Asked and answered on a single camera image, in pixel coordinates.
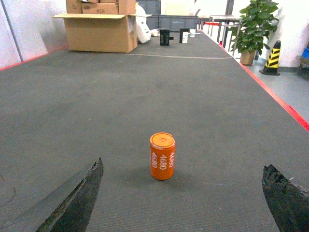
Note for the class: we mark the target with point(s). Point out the black and white box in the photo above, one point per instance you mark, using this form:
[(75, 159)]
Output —
[(184, 32)]

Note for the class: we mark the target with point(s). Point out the yellow-black traffic cone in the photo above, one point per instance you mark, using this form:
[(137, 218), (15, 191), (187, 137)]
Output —
[(272, 64)]

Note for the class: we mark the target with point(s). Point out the grey metal high table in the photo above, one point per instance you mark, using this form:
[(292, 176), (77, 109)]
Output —
[(222, 23)]

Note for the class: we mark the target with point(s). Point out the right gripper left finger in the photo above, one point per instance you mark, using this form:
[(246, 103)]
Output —
[(66, 209)]

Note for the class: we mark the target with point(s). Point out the black ribbed box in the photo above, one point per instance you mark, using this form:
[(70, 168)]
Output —
[(165, 37)]

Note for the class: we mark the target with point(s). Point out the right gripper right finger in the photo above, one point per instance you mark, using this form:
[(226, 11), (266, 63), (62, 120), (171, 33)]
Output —
[(287, 201)]

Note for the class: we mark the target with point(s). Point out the white paper cup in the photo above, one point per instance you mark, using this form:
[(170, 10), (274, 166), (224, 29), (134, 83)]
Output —
[(192, 33)]

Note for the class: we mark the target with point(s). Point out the grey plastic crate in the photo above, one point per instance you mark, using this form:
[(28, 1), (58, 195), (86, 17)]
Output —
[(170, 14)]

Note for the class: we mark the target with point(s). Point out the large open cardboard box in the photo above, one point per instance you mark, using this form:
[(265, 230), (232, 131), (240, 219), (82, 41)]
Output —
[(100, 32)]

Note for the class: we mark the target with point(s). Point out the green potted plant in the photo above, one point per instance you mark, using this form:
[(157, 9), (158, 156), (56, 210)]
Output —
[(257, 23)]

